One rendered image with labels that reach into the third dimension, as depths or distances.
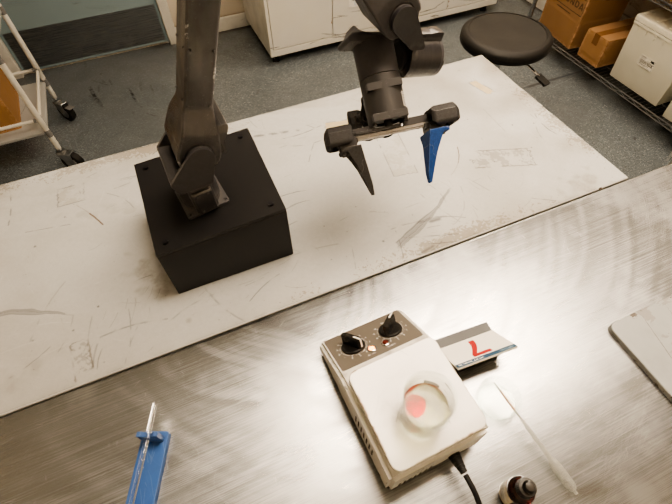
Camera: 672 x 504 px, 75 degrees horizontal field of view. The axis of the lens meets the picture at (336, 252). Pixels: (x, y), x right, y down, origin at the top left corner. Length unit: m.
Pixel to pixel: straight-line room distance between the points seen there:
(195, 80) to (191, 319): 0.35
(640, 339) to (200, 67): 0.68
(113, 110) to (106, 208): 2.00
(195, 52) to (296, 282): 0.36
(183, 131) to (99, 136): 2.16
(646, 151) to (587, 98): 0.47
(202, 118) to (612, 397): 0.64
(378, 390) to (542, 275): 0.36
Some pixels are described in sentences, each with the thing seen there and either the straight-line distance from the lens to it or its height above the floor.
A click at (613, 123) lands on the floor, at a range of 2.84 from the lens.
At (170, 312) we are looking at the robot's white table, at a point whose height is 0.90.
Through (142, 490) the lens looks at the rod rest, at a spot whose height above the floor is 0.91.
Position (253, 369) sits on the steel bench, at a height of 0.90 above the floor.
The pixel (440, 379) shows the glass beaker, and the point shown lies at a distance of 0.47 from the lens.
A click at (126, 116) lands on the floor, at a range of 2.80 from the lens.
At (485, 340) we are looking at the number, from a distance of 0.66.
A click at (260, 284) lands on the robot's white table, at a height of 0.90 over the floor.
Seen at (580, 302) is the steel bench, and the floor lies 0.90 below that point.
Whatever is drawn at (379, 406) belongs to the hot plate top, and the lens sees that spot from 0.52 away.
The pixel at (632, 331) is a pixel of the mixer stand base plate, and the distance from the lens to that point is 0.77.
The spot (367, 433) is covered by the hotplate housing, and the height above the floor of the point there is 0.97.
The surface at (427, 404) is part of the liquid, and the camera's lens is 0.49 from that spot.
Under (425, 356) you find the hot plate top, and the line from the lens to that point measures 0.55.
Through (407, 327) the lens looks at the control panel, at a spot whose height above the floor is 0.95.
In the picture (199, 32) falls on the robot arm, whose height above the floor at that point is 1.26.
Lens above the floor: 1.49
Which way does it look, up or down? 54 degrees down
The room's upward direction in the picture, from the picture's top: 2 degrees counter-clockwise
